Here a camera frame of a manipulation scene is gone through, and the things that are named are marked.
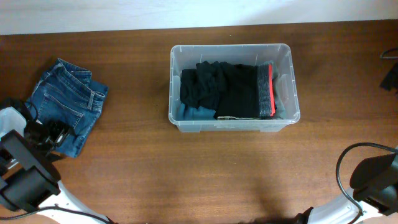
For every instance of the clear plastic storage bin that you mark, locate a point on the clear plastic storage bin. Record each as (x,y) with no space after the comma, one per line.
(284,83)

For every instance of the light blue jeans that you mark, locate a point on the light blue jeans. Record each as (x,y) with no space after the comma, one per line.
(280,105)

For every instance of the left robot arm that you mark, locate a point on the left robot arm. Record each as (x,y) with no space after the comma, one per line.
(30,183)

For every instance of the small blue denim cloth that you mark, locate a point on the small blue denim cloth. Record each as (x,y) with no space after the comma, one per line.
(188,113)

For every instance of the black garment with red stripe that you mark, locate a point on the black garment with red stripe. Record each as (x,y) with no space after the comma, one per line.
(245,90)

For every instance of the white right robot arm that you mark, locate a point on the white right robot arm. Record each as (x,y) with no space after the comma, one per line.
(372,190)

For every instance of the dark blue jeans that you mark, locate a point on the dark blue jeans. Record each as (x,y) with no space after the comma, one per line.
(67,93)

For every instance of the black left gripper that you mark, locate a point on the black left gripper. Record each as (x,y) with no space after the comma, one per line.
(58,130)

